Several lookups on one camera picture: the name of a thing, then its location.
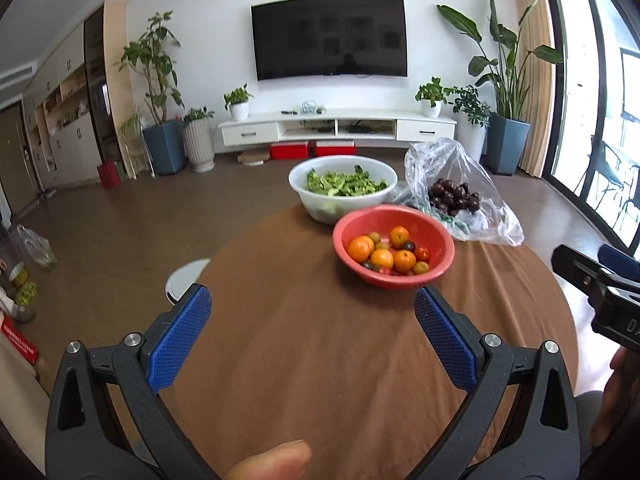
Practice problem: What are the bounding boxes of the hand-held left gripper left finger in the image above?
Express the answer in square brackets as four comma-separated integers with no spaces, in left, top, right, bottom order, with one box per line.
[45,282,219,480]

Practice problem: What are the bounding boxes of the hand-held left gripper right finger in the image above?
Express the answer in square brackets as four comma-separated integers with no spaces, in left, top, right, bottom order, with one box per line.
[412,285,583,480]

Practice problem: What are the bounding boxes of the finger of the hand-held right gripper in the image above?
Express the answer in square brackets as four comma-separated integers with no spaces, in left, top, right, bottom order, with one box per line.
[598,244,640,291]
[551,244,617,307]

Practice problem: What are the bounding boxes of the red plastic basin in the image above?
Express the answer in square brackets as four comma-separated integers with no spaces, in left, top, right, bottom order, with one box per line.
[332,205,456,291]

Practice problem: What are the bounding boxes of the person's right hand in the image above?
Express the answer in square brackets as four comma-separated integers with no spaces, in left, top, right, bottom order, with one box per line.
[592,345,640,448]

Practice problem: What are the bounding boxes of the person's left hand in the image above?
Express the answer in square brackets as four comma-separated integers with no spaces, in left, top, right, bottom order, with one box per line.
[220,439,313,480]

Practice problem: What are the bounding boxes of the black balcony chair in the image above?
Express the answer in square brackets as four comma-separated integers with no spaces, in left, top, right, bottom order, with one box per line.
[612,185,640,241]
[575,135,628,206]

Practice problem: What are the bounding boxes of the round metal stool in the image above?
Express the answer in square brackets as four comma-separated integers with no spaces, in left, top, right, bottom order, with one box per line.
[165,258,212,306]

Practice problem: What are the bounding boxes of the brown tablecloth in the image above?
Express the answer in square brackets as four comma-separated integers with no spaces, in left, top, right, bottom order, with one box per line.
[105,204,580,480]

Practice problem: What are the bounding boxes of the large-leaf plant in blue pot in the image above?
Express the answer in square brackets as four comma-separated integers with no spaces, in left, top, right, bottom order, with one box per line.
[436,0,565,177]

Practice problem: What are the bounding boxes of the pile of dark plums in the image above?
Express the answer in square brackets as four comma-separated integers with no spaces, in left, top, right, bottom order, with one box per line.
[427,177,482,217]

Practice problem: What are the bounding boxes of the black framed glass door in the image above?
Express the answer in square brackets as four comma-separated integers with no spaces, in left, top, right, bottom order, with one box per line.
[542,0,640,261]

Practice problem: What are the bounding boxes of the red carton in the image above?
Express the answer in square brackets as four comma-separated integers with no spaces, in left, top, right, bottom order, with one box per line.
[0,312,41,366]

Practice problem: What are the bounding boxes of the plastic bag on floor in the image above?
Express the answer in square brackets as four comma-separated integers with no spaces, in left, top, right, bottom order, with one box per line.
[12,224,58,272]

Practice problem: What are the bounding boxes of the bushy plant in tall white pot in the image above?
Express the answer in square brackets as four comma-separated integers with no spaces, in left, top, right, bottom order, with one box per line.
[447,85,492,158]

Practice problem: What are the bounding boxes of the clear plastic bag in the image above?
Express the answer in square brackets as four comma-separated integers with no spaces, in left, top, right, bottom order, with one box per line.
[395,137,525,247]

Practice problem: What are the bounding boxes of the small red box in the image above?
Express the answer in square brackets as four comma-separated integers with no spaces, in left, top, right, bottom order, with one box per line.
[96,160,121,190]

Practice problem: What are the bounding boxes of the beige curtain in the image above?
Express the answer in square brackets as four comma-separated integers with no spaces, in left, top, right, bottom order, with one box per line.
[510,0,558,181]

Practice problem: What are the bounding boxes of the tall tree in blue pot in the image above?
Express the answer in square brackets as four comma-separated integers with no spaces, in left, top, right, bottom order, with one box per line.
[114,10,188,176]

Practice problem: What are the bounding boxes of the green leafy vegetables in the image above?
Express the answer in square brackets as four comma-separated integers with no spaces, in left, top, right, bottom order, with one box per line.
[305,165,390,197]

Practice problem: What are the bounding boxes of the white plastic basin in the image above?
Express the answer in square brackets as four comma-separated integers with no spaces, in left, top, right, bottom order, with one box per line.
[288,156,399,225]

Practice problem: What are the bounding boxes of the plant in ribbed white pot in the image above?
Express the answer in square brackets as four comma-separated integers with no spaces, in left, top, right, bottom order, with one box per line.
[181,106,217,173]

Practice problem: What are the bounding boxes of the round wooden board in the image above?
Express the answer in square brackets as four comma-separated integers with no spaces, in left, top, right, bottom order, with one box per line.
[238,147,272,167]

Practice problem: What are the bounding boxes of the small plant in white pot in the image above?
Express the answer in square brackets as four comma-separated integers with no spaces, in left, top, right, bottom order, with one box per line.
[222,82,254,122]
[415,76,453,118]

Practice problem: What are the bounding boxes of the white television cabinet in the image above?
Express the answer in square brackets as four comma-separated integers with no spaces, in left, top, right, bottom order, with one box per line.
[216,108,458,148]

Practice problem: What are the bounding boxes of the wide red storage box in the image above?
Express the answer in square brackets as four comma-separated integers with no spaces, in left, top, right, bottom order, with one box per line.
[270,142,309,160]
[315,140,357,157]

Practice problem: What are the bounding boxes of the brown wooden door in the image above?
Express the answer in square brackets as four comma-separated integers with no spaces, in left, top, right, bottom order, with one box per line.
[0,100,38,216]

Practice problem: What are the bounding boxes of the dark glass display cabinet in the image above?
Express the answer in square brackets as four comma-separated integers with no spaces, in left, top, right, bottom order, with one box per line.
[82,7,131,181]

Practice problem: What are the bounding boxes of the ceiling air vent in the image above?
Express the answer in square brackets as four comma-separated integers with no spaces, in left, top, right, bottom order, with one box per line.
[0,60,38,86]

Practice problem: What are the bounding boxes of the white wall cabinet unit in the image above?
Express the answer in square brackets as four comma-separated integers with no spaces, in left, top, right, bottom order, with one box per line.
[22,25,103,191]

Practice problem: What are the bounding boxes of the black wall television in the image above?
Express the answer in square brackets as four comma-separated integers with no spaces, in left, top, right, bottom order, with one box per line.
[250,0,408,82]

